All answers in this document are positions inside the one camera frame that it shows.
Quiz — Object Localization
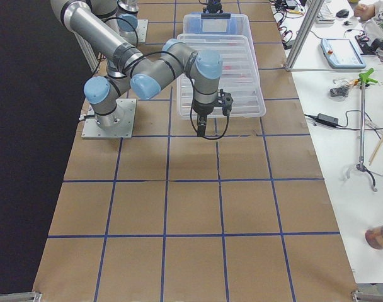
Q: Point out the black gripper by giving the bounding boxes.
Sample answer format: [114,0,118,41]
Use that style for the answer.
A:
[201,0,224,14]
[191,89,233,137]

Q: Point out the aluminium frame column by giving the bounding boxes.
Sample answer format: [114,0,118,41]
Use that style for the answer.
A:
[285,0,323,72]

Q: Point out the blue teach pendant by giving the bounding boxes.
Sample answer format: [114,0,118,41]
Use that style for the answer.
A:
[320,38,366,69]

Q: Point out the wooden chopsticks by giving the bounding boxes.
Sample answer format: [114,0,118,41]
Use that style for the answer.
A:
[369,133,383,165]

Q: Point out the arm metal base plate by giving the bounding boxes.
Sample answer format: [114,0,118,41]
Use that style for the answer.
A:
[128,20,148,45]
[81,98,137,139]

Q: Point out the clear plastic storage box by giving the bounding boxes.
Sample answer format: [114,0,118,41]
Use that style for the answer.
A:
[182,12,254,45]

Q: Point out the green handled reacher grabber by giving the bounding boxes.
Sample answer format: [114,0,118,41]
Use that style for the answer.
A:
[346,68,378,193]

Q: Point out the clear plastic box lid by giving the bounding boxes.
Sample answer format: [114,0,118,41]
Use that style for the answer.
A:
[176,33,267,121]

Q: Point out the black computer mouse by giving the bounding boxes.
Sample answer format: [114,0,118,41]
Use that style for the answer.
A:
[335,9,350,18]

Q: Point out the brown jar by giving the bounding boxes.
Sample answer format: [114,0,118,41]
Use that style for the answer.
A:
[365,225,383,250]

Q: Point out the black power adapter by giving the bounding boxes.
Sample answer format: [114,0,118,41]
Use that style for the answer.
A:
[306,113,339,128]

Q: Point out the small black parts pile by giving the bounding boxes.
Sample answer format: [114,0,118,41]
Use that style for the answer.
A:
[329,86,350,98]

